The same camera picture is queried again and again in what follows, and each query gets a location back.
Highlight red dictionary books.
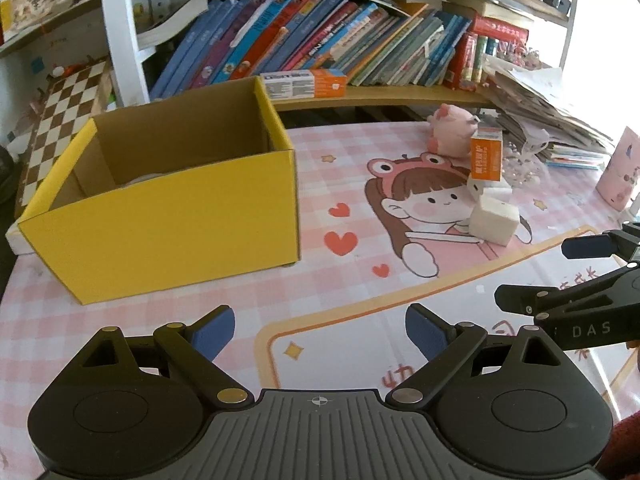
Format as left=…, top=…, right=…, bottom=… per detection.
left=442, top=10, right=529, bottom=91

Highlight pink cartoon desk mat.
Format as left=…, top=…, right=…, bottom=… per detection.
left=1, top=122, right=618, bottom=479

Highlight stack of papers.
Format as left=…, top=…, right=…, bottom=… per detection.
left=482, top=54, right=614, bottom=170

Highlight pearl bead bag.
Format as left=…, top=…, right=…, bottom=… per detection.
left=502, top=140, right=542, bottom=188

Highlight clear tape roll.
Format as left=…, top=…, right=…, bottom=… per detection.
left=122, top=173, right=165, bottom=188

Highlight white sponge block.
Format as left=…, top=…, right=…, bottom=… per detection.
left=469, top=195, right=520, bottom=246

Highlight pink plush pig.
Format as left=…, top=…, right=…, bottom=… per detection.
left=427, top=103, right=480, bottom=158

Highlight row of leaning books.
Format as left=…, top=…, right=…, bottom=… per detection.
left=149, top=0, right=463, bottom=100

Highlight orange white usmile box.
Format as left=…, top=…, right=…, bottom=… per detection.
left=470, top=127, right=503, bottom=182

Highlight wooden chessboard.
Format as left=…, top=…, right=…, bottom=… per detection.
left=14, top=56, right=113, bottom=218

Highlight white power adapter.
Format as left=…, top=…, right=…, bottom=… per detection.
left=466, top=177, right=512, bottom=203

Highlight pink cylinder container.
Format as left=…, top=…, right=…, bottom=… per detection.
left=596, top=128, right=640, bottom=211

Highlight toothpaste box on shelf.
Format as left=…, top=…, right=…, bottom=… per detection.
left=259, top=68, right=347, bottom=101

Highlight yellow cardboard box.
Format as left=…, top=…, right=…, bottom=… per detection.
left=18, top=78, right=300, bottom=304

